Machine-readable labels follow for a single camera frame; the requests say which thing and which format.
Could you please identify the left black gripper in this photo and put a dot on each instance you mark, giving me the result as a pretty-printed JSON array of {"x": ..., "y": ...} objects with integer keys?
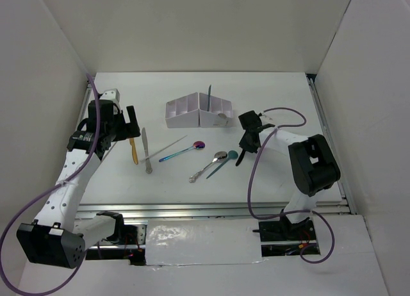
[{"x": 129, "y": 130}]

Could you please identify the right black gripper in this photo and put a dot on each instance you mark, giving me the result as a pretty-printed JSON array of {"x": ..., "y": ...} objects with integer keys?
[{"x": 245, "y": 145}]

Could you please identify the black knife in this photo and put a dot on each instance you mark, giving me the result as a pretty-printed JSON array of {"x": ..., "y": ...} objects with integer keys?
[{"x": 240, "y": 158}]

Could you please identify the teal knife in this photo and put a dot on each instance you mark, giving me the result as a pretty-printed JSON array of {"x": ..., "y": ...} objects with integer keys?
[{"x": 209, "y": 98}]

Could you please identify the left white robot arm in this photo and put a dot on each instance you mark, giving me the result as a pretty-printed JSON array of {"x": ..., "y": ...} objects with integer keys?
[{"x": 53, "y": 238}]

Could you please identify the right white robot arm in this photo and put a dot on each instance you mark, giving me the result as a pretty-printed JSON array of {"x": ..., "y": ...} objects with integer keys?
[{"x": 313, "y": 165}]

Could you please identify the white right utensil organizer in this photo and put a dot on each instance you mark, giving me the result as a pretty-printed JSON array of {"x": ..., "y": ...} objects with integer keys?
[{"x": 211, "y": 119}]

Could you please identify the white utensil organizer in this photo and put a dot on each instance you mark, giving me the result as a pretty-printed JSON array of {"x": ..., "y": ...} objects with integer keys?
[
  {"x": 211, "y": 119},
  {"x": 183, "y": 112}
]

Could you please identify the teal spoon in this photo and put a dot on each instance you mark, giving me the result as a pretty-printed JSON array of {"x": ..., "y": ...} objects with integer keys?
[{"x": 231, "y": 155}]

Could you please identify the gold knife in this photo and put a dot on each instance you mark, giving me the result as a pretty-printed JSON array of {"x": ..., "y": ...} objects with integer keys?
[{"x": 133, "y": 151}]

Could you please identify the silver ornate spoon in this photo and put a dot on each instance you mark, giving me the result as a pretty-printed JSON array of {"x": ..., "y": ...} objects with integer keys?
[{"x": 218, "y": 157}]

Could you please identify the white chopstick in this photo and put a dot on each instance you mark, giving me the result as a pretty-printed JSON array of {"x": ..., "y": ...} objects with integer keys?
[{"x": 161, "y": 150}]

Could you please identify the white left utensil organizer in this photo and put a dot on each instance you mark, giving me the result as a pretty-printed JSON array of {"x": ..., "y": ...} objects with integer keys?
[{"x": 183, "y": 112}]

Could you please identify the iridescent rainbow spoon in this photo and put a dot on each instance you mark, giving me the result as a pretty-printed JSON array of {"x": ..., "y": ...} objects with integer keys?
[{"x": 198, "y": 145}]

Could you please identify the silver ornate knife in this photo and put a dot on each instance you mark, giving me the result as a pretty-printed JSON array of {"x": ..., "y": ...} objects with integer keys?
[{"x": 148, "y": 167}]

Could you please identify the white cover plate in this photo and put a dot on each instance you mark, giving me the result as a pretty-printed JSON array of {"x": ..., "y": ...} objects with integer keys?
[{"x": 202, "y": 242}]

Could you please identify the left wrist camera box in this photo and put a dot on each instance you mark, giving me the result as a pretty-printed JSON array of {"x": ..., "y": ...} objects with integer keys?
[{"x": 111, "y": 95}]

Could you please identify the aluminium front rail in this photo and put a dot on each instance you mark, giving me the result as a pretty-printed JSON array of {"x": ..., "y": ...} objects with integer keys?
[{"x": 202, "y": 210}]

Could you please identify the aluminium rail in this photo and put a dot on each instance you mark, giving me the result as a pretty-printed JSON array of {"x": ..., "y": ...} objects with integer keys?
[
  {"x": 342, "y": 183},
  {"x": 202, "y": 210}
]

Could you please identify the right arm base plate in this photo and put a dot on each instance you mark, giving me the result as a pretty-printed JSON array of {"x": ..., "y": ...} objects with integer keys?
[{"x": 284, "y": 231}]

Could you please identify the aluminium right rail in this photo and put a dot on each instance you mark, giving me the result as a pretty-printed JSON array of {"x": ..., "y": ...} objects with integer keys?
[{"x": 342, "y": 183}]

